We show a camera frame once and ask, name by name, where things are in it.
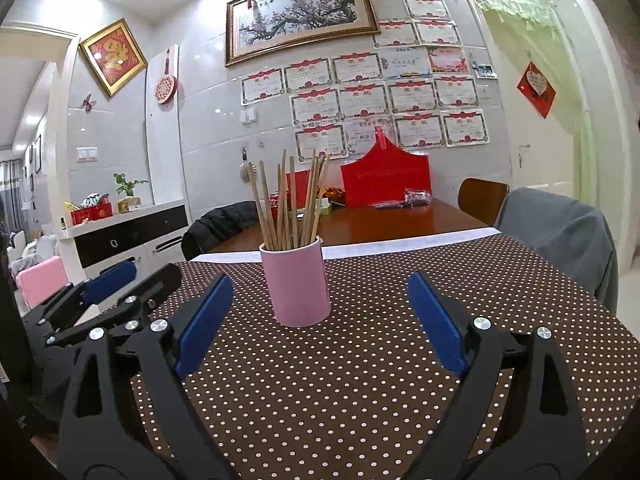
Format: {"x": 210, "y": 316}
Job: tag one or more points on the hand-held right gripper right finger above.
{"x": 435, "y": 320}

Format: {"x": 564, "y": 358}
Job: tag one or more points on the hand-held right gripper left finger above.
{"x": 205, "y": 325}

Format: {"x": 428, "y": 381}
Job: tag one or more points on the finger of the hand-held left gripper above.
{"x": 155, "y": 282}
{"x": 110, "y": 280}

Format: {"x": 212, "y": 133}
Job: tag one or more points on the pink cup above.
{"x": 295, "y": 290}

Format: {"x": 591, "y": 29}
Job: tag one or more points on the bunch of wooden chopsticks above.
{"x": 285, "y": 220}

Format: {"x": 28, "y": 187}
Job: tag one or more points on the black white sideboard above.
{"x": 125, "y": 235}

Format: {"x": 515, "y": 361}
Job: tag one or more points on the person's black jacket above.
{"x": 10, "y": 335}

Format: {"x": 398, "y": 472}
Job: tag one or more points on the red tin box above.
{"x": 92, "y": 214}

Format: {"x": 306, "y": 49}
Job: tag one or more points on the pink stool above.
{"x": 40, "y": 280}

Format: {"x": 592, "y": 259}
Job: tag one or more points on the potted green plant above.
{"x": 127, "y": 185}

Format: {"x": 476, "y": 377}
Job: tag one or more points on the brown polka dot tablecloth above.
{"x": 350, "y": 385}

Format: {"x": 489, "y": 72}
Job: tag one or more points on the black plastic packet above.
{"x": 417, "y": 196}

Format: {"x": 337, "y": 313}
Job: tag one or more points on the brown wooden chair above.
{"x": 482, "y": 200}

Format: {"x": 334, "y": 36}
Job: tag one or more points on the grey window curtain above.
{"x": 12, "y": 195}

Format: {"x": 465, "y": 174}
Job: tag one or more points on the pack of red cans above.
{"x": 274, "y": 205}

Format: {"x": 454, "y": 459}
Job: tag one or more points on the hanging key ornament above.
{"x": 245, "y": 167}

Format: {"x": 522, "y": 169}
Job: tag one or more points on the grey jacket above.
{"x": 560, "y": 240}

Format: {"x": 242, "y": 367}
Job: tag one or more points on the large red gift bag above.
{"x": 385, "y": 180}

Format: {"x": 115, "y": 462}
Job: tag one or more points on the orange snacks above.
{"x": 334, "y": 192}

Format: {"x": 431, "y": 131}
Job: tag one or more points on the small red box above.
{"x": 300, "y": 182}

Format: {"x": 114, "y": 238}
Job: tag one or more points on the red round hanging ornament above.
{"x": 165, "y": 89}

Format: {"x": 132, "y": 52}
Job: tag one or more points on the white door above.
{"x": 545, "y": 160}

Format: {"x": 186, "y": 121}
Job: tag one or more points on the gold framed red picture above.
{"x": 114, "y": 56}

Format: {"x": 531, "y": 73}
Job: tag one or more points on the red door decoration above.
{"x": 536, "y": 90}

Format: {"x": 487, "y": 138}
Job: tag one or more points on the framed plum blossom painting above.
{"x": 300, "y": 17}

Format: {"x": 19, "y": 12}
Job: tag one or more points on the green door curtain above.
{"x": 515, "y": 7}

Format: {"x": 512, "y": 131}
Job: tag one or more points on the white light switch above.
{"x": 87, "y": 154}

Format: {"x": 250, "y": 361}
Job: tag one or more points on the butterfly wall decal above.
{"x": 89, "y": 102}

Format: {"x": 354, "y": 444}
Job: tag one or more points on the white wall socket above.
{"x": 250, "y": 116}

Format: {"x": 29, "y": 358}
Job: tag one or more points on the group of wall certificates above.
{"x": 410, "y": 95}

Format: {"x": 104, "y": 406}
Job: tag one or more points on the small wall photos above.
{"x": 484, "y": 71}

